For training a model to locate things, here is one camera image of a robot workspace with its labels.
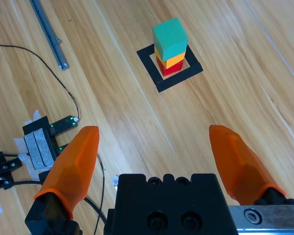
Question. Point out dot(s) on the aluminium rail with taped end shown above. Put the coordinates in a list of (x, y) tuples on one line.
[(115, 182)]

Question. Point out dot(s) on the red wooden block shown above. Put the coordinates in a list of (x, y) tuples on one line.
[(171, 71)]

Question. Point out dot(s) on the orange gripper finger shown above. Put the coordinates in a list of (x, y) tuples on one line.
[(73, 166), (237, 166)]

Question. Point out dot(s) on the black metal bracket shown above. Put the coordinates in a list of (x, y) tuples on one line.
[(5, 166)]

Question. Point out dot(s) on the black USB hub grey wrap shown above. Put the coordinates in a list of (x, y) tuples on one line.
[(39, 149)]

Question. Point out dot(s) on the long aluminium rail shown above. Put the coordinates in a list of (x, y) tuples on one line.
[(49, 34)]

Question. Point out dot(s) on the green wooden block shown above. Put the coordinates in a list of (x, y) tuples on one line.
[(171, 36)]

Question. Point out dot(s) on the black tape piece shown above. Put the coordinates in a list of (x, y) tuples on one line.
[(44, 176), (35, 123)]

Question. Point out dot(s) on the yellow wooden block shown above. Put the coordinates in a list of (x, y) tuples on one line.
[(174, 62)]

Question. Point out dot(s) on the black tape square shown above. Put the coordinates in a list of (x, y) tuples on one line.
[(178, 77)]

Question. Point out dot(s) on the black USB dongle green light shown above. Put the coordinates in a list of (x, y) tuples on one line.
[(62, 148), (63, 123)]

